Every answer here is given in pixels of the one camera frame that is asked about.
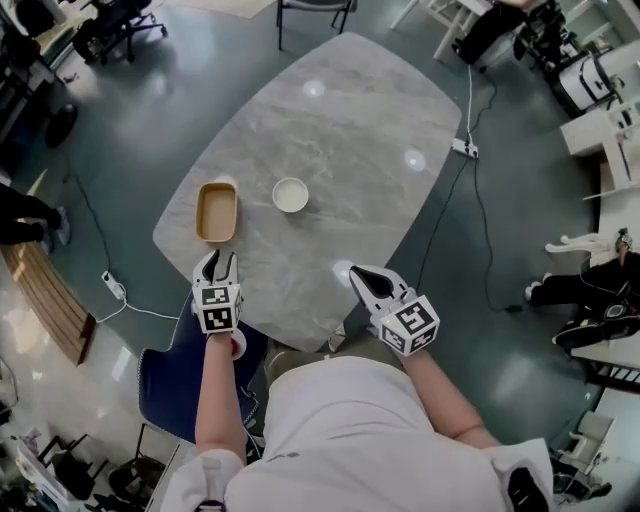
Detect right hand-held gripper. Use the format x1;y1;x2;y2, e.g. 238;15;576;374
348;264;442;358

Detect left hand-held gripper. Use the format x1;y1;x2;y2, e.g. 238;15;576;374
191;249;246;335

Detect tan rectangular container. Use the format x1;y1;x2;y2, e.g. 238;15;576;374
196;182;239;245

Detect person's right forearm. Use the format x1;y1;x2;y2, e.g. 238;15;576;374
399;348;503;447

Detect person's left forearm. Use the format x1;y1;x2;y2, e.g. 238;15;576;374
194;330;250;467

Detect person's olive trousers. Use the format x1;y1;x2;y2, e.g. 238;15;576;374
263;329;404;389

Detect white power strip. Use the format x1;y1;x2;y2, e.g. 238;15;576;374
450;138;481;160
101;269;129;301

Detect white round bowl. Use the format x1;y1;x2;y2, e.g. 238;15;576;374
271;176;311;214

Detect blue upholstered chair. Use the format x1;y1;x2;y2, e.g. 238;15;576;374
136;292;271;446

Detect person's white shirt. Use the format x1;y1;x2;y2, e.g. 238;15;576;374
158;349;556;512

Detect grey marble table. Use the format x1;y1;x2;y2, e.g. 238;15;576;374
152;31;462;354

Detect wooden slatted bench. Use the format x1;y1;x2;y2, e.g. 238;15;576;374
0;239;97;367

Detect black office chair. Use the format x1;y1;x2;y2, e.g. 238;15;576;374
69;0;170;66

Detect black framed chair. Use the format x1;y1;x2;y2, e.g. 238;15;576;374
276;0;359;52

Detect white black storage box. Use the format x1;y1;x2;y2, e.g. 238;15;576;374
555;52;621;114

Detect white cable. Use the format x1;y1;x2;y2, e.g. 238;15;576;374
93;292;182;325
465;62;475;144

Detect black cable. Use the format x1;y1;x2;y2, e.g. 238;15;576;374
414;79;524;314
62;149;114;275

